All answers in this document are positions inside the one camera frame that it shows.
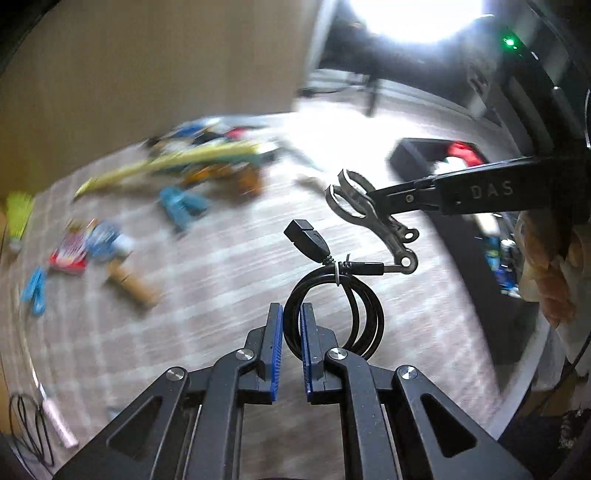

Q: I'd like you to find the long yellow packet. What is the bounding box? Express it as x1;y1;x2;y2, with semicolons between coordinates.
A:
74;141;264;199

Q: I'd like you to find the red bag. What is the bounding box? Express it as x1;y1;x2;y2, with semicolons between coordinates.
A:
445;142;488;169

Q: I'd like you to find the blue plastic clip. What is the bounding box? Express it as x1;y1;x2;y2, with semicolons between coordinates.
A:
19;268;49;317
159;186;211;234

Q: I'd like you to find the blue tube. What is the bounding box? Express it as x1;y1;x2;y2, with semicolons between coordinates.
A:
482;235;505;283

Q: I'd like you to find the light wooden cabinet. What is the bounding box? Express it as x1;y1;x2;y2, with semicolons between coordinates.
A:
0;0;340;204

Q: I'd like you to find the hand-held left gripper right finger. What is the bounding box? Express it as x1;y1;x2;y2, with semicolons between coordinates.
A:
300;301;532;480

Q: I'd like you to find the black usb cable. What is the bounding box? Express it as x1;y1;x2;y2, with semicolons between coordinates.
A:
283;219;386;361

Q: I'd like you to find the long stick with pink handle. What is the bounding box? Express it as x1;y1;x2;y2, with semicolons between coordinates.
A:
23;332;79;448

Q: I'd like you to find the yellow shuttlecock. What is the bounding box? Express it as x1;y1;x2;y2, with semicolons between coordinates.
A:
4;191;37;254

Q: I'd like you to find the black tray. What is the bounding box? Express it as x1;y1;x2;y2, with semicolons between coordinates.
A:
390;137;539;365

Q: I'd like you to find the orange packet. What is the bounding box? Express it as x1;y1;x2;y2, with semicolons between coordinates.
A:
185;164;264;197

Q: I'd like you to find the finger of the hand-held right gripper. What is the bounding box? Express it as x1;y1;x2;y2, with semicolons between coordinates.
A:
375;172;561;215
402;157;555;188

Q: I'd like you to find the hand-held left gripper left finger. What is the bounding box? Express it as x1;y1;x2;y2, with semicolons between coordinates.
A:
53;302;283;480

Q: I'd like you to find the wooden clothespin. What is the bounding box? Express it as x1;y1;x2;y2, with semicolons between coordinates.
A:
106;263;160;308

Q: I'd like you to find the metal clip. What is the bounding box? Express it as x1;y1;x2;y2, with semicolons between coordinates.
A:
325;168;419;275

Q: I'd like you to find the thin black cable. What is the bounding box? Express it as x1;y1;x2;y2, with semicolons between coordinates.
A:
9;392;56;467

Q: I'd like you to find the ring light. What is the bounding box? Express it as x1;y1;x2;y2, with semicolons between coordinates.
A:
344;0;485;47

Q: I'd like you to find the red striped packet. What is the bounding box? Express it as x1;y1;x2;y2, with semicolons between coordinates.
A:
50;233;88;275

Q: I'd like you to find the person's right hand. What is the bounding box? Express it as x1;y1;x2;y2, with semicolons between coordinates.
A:
515;210;591;326

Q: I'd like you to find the small blue packet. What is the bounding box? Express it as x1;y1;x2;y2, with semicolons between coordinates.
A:
85;222;134;261

